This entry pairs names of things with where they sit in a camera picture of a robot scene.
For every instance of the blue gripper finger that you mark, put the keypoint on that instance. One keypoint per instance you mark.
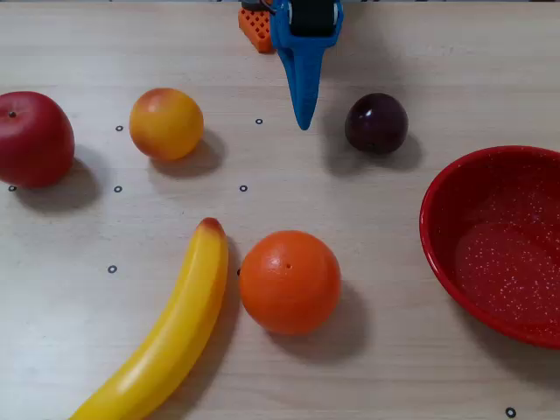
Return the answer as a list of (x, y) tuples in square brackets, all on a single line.
[(290, 74), (311, 83)]

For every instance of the red speckled bowl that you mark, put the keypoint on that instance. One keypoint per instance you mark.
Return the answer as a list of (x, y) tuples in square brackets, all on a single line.
[(494, 245)]

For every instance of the dark gray base clamp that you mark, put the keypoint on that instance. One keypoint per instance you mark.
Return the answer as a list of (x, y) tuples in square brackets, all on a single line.
[(250, 3)]

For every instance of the yellow orange peach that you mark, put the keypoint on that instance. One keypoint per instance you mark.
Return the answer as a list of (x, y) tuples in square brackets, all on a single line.
[(166, 124)]

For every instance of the orange robot base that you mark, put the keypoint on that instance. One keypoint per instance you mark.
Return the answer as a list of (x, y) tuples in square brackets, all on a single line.
[(258, 30)]

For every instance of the red apple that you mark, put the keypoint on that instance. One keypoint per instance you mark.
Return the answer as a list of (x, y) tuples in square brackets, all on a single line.
[(32, 140)]

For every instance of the yellow banana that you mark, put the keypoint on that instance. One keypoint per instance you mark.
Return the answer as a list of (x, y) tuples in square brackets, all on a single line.
[(184, 315)]

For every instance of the orange fruit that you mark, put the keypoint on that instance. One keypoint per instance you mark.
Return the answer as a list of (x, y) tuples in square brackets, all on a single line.
[(289, 284)]

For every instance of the dark purple plum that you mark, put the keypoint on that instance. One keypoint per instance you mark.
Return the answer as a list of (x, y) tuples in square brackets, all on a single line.
[(376, 124)]

